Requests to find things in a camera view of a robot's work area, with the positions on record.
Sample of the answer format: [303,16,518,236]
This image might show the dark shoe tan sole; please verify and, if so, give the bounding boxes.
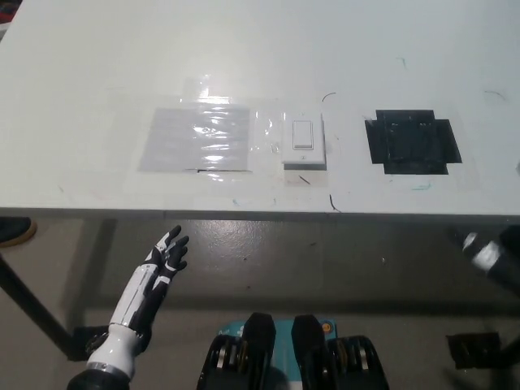
[0,216,37,249]

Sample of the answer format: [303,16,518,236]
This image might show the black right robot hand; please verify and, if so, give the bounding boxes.
[448,227,506,272]

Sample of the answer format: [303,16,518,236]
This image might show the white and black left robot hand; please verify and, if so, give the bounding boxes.
[86,225,191,377]

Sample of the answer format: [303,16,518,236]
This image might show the white wall light switch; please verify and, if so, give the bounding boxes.
[280,112,328,171]

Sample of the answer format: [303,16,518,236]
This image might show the red patterned object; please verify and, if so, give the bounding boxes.
[0,0,20,28]

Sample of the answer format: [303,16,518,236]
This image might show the black tape patch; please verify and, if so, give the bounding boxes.
[363,108,464,176]

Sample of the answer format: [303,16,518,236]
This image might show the clear plastic film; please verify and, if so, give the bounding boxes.
[104,72,285,184]

